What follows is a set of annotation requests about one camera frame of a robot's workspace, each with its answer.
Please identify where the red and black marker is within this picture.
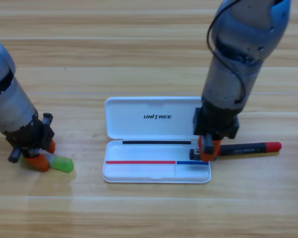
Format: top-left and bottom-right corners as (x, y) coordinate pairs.
(218, 141), (283, 157)

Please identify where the black eraser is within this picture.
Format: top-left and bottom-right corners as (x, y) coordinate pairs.
(189, 148), (202, 161)

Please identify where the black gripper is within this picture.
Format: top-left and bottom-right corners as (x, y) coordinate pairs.
(192, 97), (240, 163)
(4, 113), (56, 173)

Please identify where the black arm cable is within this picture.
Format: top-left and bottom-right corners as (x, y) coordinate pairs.
(206, 0), (247, 105)

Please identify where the white Unitree pencil case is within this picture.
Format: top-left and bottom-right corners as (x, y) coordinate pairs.
(102, 96), (212, 184)

